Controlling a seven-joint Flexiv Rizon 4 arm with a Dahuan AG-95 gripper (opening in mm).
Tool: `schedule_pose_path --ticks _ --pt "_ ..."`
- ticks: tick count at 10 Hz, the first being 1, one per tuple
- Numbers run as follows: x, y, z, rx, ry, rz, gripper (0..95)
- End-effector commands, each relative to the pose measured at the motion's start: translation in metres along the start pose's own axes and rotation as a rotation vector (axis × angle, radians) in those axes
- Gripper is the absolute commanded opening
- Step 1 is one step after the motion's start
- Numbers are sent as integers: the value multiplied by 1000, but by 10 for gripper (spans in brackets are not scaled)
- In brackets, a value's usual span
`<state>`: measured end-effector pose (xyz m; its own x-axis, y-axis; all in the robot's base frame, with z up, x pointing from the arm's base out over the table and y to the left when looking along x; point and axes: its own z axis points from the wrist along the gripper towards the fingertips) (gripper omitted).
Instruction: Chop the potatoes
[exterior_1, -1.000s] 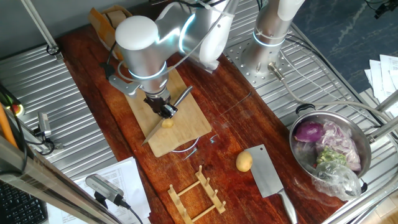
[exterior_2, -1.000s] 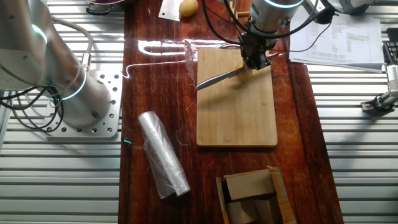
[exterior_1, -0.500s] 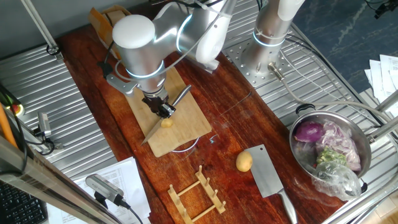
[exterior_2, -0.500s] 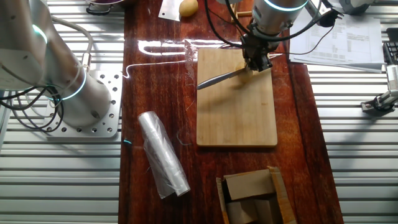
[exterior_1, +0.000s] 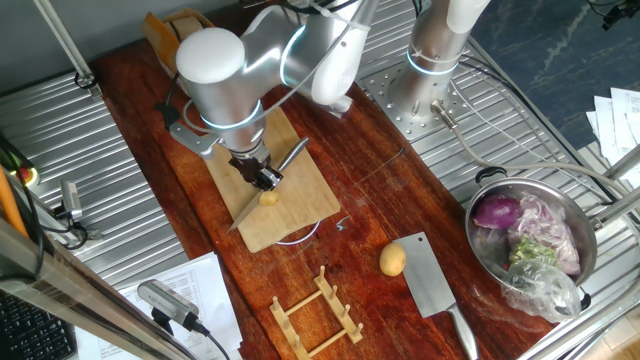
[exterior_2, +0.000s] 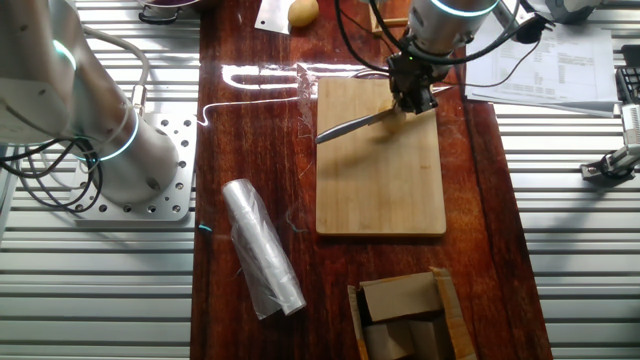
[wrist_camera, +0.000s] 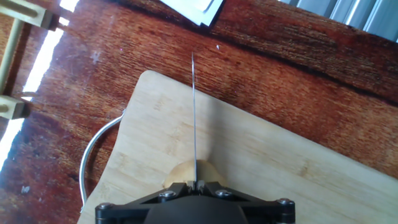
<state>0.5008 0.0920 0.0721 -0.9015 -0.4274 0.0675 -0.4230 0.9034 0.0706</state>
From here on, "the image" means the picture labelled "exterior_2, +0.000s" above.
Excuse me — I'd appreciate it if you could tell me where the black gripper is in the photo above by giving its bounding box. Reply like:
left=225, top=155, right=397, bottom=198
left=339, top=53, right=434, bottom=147
left=385, top=52, right=451, bottom=115

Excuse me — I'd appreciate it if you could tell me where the steel chef knife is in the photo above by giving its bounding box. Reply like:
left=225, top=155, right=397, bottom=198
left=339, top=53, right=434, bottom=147
left=314, top=83, right=455, bottom=146

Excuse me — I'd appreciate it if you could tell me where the small yellow potato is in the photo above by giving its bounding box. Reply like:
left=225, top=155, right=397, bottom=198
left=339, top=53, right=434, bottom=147
left=287, top=0, right=321, bottom=29
left=380, top=99, right=409, bottom=134

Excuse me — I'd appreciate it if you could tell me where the wooden knife rack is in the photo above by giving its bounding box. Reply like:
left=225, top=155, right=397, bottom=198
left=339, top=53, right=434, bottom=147
left=368, top=0, right=411, bottom=37

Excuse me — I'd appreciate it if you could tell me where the bamboo cutting board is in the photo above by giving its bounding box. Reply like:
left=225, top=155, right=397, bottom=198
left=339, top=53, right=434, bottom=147
left=315, top=68, right=447, bottom=237

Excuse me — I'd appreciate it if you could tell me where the steel cleaver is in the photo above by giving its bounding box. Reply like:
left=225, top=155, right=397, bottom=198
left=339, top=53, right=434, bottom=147
left=254, top=0, right=296, bottom=35

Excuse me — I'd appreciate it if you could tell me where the printed white paper stack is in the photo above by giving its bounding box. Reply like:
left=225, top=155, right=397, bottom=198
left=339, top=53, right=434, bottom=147
left=464, top=7, right=621, bottom=119

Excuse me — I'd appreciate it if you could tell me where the open cardboard box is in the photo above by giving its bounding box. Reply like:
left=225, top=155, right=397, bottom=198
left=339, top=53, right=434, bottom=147
left=347, top=266, right=479, bottom=360

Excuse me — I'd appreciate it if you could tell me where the clear plastic bag roll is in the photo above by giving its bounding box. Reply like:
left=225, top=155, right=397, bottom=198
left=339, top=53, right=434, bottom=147
left=222, top=178, right=307, bottom=321

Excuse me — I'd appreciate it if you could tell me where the black keyboard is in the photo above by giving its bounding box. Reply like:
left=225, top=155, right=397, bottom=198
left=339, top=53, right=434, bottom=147
left=614, top=64, right=640, bottom=106

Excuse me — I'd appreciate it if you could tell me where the steel cooking pot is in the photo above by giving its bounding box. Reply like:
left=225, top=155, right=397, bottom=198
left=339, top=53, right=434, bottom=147
left=135, top=0, right=201, bottom=26

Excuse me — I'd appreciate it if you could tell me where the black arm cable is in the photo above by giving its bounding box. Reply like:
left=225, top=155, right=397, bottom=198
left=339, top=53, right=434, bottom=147
left=333, top=0, right=539, bottom=74

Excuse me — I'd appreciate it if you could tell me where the metal camera mount clamp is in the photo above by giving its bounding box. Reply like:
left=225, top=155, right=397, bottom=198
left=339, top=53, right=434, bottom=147
left=579, top=144, right=640, bottom=184

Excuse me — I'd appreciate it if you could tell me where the grey exterior camera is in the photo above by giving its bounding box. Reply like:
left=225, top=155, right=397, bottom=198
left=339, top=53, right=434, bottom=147
left=619, top=102, right=640, bottom=151

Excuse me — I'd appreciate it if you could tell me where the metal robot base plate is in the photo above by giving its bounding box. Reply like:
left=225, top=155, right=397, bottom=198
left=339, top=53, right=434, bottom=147
left=67, top=112, right=199, bottom=224

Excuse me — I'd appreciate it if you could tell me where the grey hose with connector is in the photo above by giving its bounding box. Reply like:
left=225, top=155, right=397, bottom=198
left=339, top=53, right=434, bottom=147
left=82, top=24, right=151, bottom=119

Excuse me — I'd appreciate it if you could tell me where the black base cable bundle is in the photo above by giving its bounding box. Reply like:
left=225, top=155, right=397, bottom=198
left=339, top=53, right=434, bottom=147
left=0, top=137, right=105, bottom=216

